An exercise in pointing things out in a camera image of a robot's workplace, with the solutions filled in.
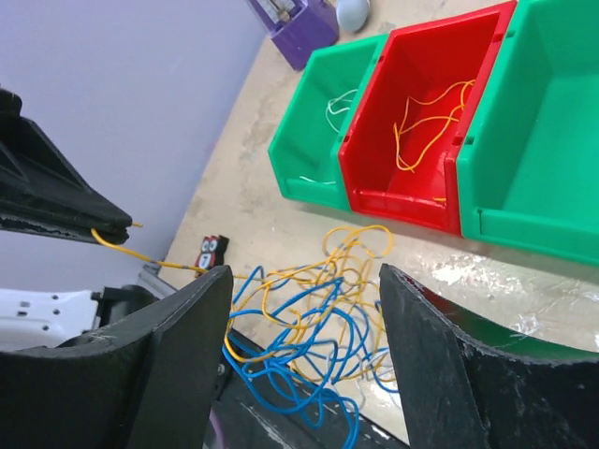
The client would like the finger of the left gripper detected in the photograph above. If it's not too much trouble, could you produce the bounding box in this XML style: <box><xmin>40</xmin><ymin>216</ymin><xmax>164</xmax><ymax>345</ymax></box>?
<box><xmin>1</xmin><ymin>89</ymin><xmax>132</xmax><ymax>245</ymax></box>

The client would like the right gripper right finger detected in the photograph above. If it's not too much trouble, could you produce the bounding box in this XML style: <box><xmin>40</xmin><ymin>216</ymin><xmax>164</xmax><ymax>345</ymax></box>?
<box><xmin>379</xmin><ymin>264</ymin><xmax>598</xmax><ymax>448</ymax></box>

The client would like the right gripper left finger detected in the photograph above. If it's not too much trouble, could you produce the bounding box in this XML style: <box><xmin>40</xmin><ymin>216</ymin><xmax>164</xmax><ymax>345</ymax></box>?
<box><xmin>1</xmin><ymin>266</ymin><xmax>233</xmax><ymax>448</ymax></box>

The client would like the cable bundle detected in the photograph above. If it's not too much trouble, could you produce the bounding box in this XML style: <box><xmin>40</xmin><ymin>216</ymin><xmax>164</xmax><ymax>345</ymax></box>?
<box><xmin>219</xmin><ymin>224</ymin><xmax>403</xmax><ymax>449</ymax></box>

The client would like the green bin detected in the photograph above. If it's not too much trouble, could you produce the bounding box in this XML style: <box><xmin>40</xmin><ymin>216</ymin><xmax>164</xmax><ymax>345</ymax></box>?
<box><xmin>457</xmin><ymin>1</ymin><xmax>598</xmax><ymax>265</ymax></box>
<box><xmin>269</xmin><ymin>33</ymin><xmax>389</xmax><ymax>210</ymax></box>

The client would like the red bin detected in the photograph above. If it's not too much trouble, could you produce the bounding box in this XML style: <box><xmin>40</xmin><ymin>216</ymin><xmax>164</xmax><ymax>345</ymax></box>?
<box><xmin>338</xmin><ymin>1</ymin><xmax>516</xmax><ymax>236</ymax></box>

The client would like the white cable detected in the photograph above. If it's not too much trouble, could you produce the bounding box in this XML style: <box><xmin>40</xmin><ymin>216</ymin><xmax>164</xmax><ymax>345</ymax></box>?
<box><xmin>298</xmin><ymin>88</ymin><xmax>359</xmax><ymax>186</ymax></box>

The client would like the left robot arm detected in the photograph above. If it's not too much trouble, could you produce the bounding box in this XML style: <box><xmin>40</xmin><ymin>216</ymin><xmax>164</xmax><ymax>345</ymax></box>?
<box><xmin>1</xmin><ymin>89</ymin><xmax>156</xmax><ymax>351</ymax></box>

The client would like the owl number tile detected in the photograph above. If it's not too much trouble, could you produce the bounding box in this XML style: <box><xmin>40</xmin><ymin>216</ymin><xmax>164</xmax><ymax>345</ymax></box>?
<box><xmin>195</xmin><ymin>235</ymin><xmax>229</xmax><ymax>277</ymax></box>

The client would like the purple metronome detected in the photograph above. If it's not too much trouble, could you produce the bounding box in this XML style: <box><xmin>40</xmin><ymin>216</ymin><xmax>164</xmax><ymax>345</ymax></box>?
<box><xmin>246</xmin><ymin>0</ymin><xmax>339</xmax><ymax>71</ymax></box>

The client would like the white microphone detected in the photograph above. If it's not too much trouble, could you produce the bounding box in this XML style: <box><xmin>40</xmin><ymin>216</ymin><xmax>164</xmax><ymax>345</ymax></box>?
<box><xmin>335</xmin><ymin>0</ymin><xmax>370</xmax><ymax>33</ymax></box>

